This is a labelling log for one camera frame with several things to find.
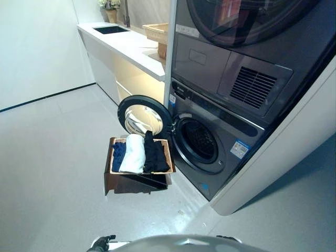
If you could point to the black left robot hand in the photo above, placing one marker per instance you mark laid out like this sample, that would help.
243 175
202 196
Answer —
101 242

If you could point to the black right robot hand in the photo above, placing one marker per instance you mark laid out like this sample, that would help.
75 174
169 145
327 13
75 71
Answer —
228 237

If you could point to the navy blue garment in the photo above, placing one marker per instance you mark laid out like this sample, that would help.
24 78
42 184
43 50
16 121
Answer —
118 155

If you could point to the white garment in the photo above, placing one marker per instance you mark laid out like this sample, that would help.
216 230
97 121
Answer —
134 155

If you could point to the black garment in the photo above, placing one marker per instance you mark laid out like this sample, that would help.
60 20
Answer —
156 155

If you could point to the grey front-load washing machine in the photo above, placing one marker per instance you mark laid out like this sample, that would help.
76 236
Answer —
236 131

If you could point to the round washing machine door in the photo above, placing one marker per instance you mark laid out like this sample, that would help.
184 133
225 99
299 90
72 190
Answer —
160 105

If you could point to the silver robot torso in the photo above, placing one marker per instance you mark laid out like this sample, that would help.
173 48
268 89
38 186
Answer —
183 244

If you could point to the dark brown wooden stand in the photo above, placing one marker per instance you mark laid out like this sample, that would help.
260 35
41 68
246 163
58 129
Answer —
115 183

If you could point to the blue energy label sticker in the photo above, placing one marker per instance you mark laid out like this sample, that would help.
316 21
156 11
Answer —
242 148

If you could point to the wicker laundry basket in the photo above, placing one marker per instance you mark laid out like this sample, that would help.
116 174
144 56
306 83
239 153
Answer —
168 157

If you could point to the small blue white sticker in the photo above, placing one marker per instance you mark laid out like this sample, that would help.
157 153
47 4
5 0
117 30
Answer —
172 99

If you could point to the grey stacked dryer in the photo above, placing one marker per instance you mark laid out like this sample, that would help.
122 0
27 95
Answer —
210 52

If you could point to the white counter cabinet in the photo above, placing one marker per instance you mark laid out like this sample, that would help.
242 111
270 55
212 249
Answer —
126 52

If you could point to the white dryer label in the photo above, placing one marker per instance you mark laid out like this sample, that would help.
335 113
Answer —
187 30

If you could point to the black recessed sink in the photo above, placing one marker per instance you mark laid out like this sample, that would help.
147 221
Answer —
110 29

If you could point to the light wooden crate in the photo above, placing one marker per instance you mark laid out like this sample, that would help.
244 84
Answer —
156 31

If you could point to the dark metal faucet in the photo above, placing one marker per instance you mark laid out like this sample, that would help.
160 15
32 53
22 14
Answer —
127 13

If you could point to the potted plant with flowers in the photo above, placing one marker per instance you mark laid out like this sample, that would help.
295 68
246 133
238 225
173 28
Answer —
111 11

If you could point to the white appliance enclosure panel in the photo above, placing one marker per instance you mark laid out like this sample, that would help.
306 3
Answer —
288 147

